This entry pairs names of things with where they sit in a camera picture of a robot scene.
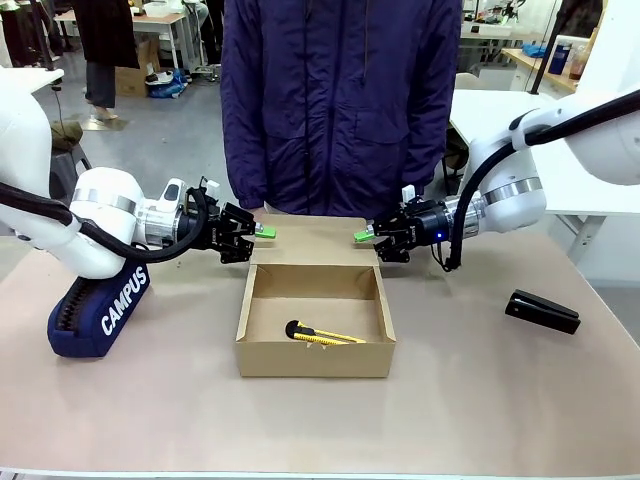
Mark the cardboard box on floor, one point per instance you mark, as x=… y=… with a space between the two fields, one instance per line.
x=131 y=82

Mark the black vertical pole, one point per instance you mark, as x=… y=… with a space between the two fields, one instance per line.
x=545 y=45

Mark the wooden top background desk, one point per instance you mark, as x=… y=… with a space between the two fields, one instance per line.
x=150 y=22

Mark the black stapler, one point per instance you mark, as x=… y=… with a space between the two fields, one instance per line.
x=542 y=311

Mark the brown cardboard box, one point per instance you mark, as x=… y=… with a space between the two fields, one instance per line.
x=314 y=300

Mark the orange drink bottle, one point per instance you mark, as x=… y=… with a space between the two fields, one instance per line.
x=579 y=62

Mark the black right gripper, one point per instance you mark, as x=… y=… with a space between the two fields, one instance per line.
x=427 y=224

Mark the blue plastic bag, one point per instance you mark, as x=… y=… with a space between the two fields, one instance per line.
x=169 y=84

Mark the yellow black utility knife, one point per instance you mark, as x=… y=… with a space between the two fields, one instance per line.
x=320 y=335

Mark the light wooden side desk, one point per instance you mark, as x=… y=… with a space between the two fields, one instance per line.
x=535 y=62

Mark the grey stool with olive cloth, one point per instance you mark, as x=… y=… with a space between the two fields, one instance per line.
x=67 y=145

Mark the person in black coat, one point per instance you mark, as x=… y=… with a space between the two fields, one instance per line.
x=105 y=50

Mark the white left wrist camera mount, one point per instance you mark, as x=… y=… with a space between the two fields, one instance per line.
x=211 y=187

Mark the small white table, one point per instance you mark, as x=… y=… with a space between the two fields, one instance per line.
x=50 y=76

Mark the navy campus pencil case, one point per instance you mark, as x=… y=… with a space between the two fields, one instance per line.
x=100 y=315

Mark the blue water bottle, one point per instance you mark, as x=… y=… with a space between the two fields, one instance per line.
x=562 y=57

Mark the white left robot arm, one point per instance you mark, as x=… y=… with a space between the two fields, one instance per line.
x=100 y=215

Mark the large white table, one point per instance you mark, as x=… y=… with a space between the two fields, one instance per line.
x=575 y=200

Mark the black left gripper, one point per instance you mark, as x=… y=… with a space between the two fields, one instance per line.
x=205 y=232

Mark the person in navy jacket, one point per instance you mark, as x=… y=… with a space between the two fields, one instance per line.
x=340 y=100

